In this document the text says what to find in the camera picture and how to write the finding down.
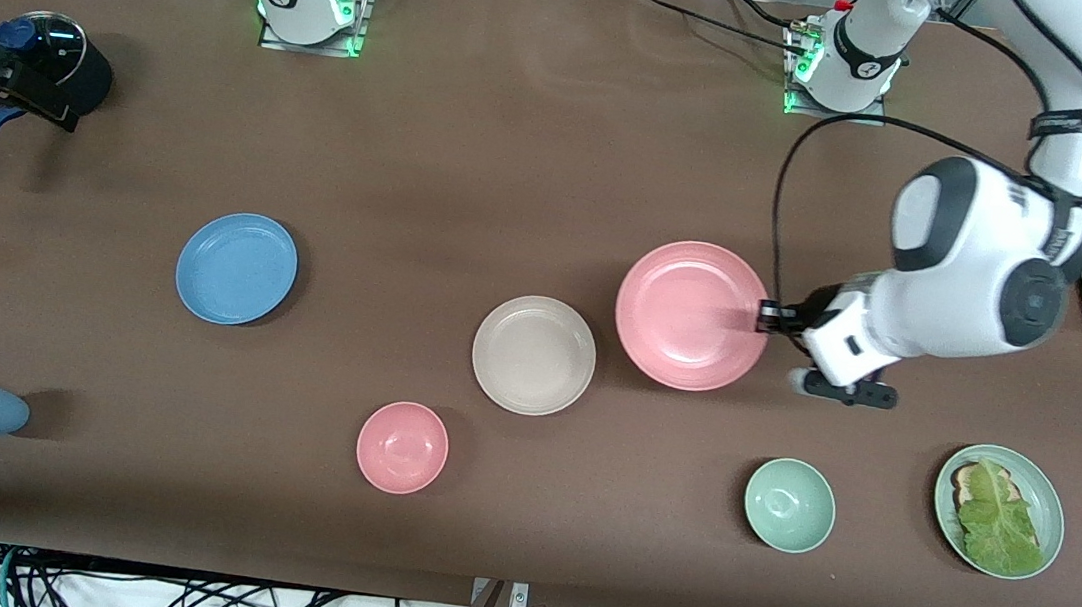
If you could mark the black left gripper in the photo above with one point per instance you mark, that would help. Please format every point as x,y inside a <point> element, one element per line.
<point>814,304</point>

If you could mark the pink plate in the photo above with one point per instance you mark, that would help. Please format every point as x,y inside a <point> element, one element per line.
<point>691,314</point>

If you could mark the blue plate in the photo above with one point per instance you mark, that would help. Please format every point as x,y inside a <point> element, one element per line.
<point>236,268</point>

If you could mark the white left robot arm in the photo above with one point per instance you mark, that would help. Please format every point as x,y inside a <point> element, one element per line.
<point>975,289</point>

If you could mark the glass lid with blue knob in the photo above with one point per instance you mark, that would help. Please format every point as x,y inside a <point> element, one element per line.
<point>60,47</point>

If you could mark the green bowl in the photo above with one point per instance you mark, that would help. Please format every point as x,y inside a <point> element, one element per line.
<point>789,506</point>

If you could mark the toast slice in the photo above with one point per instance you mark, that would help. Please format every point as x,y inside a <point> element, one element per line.
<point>963,481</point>

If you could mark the beige plate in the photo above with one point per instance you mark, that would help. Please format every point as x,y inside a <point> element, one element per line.
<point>534,355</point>

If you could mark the brown table mat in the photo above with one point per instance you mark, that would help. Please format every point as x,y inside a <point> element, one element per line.
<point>552,194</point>

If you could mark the green lettuce leaf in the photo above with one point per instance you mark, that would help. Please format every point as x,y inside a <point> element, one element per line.
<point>1000,533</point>

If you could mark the green plate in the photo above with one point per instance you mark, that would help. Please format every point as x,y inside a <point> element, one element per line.
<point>1049,498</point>

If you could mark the pink bowl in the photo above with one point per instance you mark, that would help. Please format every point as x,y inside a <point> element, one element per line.
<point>402,448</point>

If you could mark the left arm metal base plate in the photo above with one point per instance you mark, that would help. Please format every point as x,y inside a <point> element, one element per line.
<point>837,116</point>

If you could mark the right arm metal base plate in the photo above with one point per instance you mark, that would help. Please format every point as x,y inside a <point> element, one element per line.
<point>311,48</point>

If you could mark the silver metal bracket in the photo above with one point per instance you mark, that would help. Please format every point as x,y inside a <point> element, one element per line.
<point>520,598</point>

